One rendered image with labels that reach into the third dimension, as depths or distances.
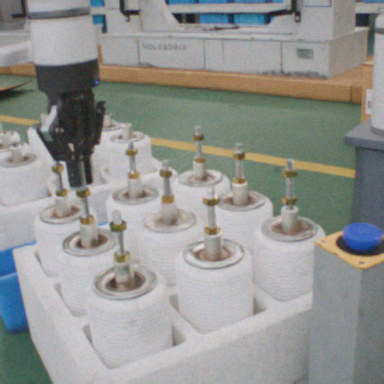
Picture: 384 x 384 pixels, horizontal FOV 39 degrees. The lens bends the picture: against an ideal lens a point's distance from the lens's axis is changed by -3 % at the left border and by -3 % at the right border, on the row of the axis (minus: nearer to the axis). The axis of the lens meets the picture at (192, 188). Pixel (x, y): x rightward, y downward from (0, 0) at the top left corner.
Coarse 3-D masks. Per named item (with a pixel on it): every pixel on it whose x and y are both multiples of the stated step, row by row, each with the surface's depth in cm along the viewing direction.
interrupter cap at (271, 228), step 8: (280, 216) 76; (264, 224) 74; (272, 224) 74; (280, 224) 75; (304, 224) 74; (312, 224) 74; (264, 232) 72; (272, 232) 72; (280, 232) 73; (296, 232) 72; (304, 232) 72; (312, 232) 71; (280, 240) 70; (288, 240) 70; (296, 240) 70; (304, 240) 70
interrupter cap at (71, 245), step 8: (104, 232) 75; (112, 232) 75; (64, 240) 73; (72, 240) 73; (80, 240) 74; (104, 240) 73; (112, 240) 73; (64, 248) 71; (72, 248) 71; (80, 248) 71; (88, 248) 71; (96, 248) 71; (104, 248) 71; (112, 248) 71; (80, 256) 69; (88, 256) 69
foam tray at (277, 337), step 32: (32, 256) 85; (32, 288) 78; (256, 288) 73; (32, 320) 87; (64, 320) 69; (256, 320) 67; (288, 320) 67; (64, 352) 66; (160, 352) 62; (192, 352) 62; (224, 352) 63; (256, 352) 66; (288, 352) 69
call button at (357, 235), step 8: (352, 224) 56; (360, 224) 56; (368, 224) 56; (344, 232) 55; (352, 232) 54; (360, 232) 54; (368, 232) 54; (376, 232) 54; (344, 240) 54; (352, 240) 53; (360, 240) 53; (368, 240) 53; (376, 240) 53; (352, 248) 54; (360, 248) 54; (368, 248) 53
